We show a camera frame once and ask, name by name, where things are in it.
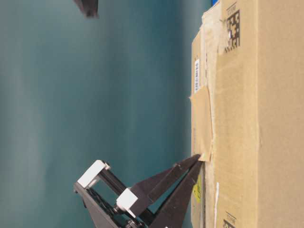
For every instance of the black gripper white mounts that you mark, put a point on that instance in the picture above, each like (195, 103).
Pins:
(131, 207)

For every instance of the brown tape strip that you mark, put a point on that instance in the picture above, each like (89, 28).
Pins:
(201, 125)

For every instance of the cardboard box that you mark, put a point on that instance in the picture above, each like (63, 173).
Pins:
(250, 56)

